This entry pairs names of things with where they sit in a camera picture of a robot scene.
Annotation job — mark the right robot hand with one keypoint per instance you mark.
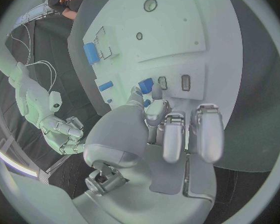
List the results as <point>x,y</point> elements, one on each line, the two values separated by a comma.
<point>60,134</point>

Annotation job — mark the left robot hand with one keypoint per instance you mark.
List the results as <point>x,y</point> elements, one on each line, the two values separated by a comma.
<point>121,134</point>

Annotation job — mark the white task board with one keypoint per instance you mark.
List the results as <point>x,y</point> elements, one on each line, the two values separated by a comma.
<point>165,41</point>

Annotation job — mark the small blue peg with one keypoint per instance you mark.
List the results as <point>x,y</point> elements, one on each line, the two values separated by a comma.
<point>109,101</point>

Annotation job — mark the short blue cylinder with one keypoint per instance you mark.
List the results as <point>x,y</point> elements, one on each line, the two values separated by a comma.
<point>105,86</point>

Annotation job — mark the blue block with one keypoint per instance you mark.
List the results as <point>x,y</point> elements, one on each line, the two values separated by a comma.
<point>146,84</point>

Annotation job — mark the large blue cylinder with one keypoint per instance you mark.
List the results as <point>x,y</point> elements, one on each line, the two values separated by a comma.
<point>91,53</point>

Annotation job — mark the person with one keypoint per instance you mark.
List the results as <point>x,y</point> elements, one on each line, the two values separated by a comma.
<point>65,0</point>

